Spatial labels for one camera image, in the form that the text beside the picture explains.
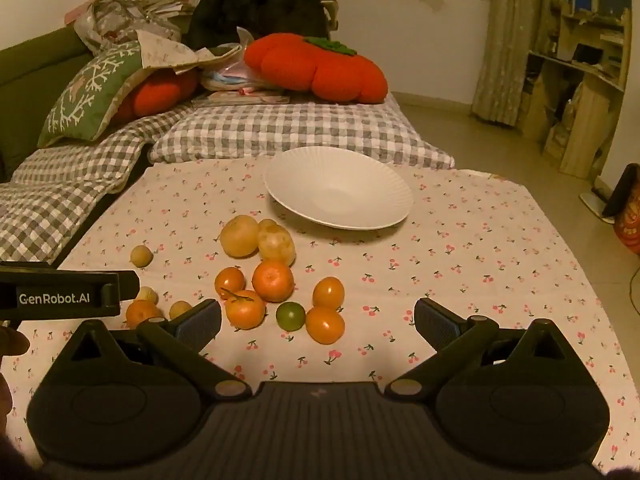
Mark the green embroidered cushion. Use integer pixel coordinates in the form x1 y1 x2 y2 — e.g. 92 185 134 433
37 42 156 148

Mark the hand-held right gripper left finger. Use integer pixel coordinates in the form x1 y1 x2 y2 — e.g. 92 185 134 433
60 299 253 402

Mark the beige curtain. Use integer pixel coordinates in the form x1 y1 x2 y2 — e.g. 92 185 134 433
472 0 568 128

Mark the person's left hand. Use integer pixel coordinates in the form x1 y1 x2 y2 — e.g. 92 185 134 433
0 327 31 358

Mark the large yellow pear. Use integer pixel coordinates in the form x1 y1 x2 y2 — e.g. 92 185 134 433
257 223 297 266
220 215 260 257

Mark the bright green tangerine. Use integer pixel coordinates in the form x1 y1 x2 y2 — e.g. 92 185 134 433
276 302 306 331

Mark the grey checked pillow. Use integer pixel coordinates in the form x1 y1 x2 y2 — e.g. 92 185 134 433
149 95 456 170

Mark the large orange persimmon cushion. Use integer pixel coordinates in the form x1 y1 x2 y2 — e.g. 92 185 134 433
243 33 389 102

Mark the black cloth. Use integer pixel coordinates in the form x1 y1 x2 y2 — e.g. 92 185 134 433
187 0 331 53

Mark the grey checked blanket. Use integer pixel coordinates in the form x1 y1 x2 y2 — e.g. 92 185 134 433
0 105 201 281

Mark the large orange tangerine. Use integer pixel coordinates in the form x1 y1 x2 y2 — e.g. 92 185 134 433
252 259 295 303

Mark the pile of papers and packets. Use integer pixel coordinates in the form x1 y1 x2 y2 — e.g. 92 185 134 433
192 45 296 108

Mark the small orange cushion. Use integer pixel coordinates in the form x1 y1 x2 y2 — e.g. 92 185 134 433
117 67 201 122

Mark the beige floral cloth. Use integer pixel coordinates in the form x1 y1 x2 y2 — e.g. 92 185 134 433
136 29 246 70

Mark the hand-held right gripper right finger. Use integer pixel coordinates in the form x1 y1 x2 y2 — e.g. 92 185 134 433
382 297 577 402

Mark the cherry print cloth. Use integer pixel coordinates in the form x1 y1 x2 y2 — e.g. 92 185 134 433
10 157 631 461

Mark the white chair frame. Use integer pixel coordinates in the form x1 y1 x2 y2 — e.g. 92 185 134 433
322 0 339 41

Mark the white ribbed plate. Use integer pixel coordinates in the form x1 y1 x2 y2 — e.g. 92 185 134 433
264 146 415 231

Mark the wooden shelf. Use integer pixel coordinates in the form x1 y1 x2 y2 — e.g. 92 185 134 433
520 0 632 181

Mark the red round container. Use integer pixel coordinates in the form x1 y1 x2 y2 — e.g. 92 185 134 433
602 162 640 256

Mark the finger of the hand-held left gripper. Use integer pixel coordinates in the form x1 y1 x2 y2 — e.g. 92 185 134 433
104 270 141 317

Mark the green sofa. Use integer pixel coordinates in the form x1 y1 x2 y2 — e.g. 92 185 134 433
0 27 96 181

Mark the patterned plastic bag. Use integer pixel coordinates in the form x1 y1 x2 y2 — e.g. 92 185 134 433
74 0 183 53

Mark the white flat object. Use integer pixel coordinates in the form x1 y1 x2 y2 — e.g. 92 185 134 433
580 190 618 221

